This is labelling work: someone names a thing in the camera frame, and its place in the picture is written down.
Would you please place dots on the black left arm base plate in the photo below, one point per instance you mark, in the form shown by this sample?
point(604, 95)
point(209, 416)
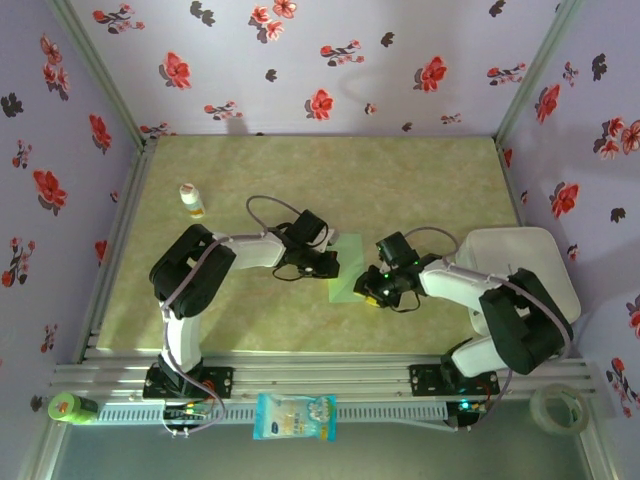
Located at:
point(220, 382)

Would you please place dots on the aluminium mounting rail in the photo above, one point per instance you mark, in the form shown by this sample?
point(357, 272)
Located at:
point(320, 372)

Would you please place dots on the black adapter with green light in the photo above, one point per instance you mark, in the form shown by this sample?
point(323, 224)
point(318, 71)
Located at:
point(460, 407)

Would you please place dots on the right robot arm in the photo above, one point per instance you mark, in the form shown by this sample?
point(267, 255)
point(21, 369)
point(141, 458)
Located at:
point(525, 325)

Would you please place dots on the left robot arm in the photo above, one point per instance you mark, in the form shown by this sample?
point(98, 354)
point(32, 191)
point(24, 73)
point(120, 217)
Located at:
point(190, 270)

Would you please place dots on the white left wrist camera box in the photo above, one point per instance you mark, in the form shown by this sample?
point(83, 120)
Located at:
point(332, 240)

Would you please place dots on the clear adhesive tape roll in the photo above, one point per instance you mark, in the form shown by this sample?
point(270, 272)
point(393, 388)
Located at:
point(540, 415)

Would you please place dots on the blue wet wipes pack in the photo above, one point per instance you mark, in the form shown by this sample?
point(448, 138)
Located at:
point(295, 417)

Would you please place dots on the aluminium side rail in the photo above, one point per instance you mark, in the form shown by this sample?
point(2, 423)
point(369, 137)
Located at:
point(127, 210)
point(517, 200)

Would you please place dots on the aluminium frame post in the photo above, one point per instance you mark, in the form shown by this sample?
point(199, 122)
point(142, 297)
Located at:
point(595, 455)
point(533, 75)
point(42, 450)
point(101, 75)

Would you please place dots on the small white plastic bottle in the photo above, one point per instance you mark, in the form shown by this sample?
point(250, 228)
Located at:
point(191, 200)

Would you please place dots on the white square tray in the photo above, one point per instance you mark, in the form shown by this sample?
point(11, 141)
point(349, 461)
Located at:
point(525, 250)

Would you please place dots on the light green cloth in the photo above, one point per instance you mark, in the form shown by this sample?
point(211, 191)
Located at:
point(347, 280)

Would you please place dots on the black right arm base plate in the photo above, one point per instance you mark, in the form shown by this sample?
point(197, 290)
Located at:
point(425, 380)

